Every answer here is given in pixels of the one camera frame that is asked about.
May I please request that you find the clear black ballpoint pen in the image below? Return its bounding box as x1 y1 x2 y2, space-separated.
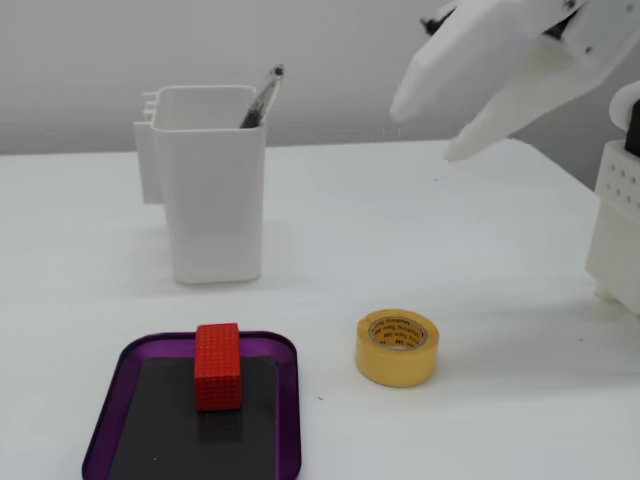
238 63 286 130

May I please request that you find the purple metal tray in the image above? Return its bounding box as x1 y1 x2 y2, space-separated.
81 329 304 480

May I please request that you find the white plastic pen holder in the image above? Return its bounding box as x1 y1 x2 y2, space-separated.
132 84 266 286

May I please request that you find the yellow tape roll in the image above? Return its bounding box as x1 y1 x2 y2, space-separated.
355 308 440 389

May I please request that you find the black tray mat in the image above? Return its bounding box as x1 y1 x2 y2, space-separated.
107 355 280 480

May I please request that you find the red textured block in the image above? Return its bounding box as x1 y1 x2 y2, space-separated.
193 322 243 413

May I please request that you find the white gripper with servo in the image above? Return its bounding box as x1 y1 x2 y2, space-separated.
388 0 640 164

